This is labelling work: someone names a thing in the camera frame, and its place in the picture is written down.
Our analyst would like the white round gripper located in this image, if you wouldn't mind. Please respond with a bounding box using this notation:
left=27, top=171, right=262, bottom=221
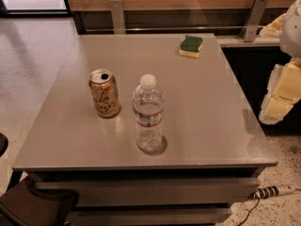
left=259, top=0, right=301, bottom=125

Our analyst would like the green and yellow sponge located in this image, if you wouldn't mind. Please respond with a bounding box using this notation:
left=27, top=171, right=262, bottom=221
left=179, top=35, right=203, bottom=58

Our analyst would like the clear plastic water bottle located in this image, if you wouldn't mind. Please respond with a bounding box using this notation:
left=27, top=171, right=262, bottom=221
left=132, top=74, right=165, bottom=154

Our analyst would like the white power strip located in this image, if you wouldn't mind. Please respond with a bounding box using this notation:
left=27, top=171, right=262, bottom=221
left=248, top=185, right=296, bottom=200

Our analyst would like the gold LaCroix soda can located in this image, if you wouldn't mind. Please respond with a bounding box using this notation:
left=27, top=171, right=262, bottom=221
left=88, top=69, right=121, bottom=119

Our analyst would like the upper grey drawer front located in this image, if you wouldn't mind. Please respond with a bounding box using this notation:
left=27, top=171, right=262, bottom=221
left=36, top=178, right=259, bottom=207

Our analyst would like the grey drawer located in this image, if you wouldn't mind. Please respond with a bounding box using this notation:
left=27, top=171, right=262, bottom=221
left=67, top=208, right=231, bottom=226
left=36, top=178, right=259, bottom=207

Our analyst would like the lower grey drawer front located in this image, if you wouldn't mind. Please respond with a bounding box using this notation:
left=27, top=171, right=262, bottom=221
left=67, top=208, right=231, bottom=226

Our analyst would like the dark chair seat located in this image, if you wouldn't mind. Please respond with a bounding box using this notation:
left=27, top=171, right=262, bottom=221
left=0, top=176, right=78, bottom=226

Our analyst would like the right metal wall bracket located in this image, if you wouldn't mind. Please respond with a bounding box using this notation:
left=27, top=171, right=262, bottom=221
left=240, top=0, right=269, bottom=42

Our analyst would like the metal wall bracket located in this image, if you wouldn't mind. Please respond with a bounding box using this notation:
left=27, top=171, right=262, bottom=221
left=240, top=0, right=269, bottom=42
left=109, top=0, right=126, bottom=34

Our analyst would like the black power cable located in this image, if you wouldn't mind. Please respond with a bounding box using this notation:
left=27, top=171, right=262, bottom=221
left=236, top=197, right=261, bottom=226

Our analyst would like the left metal wall bracket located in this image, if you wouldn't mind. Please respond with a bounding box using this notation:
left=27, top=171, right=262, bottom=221
left=109, top=0, right=126, bottom=34

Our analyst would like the horizontal metal rail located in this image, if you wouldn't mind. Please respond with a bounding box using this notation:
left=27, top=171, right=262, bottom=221
left=85, top=25, right=265, bottom=34

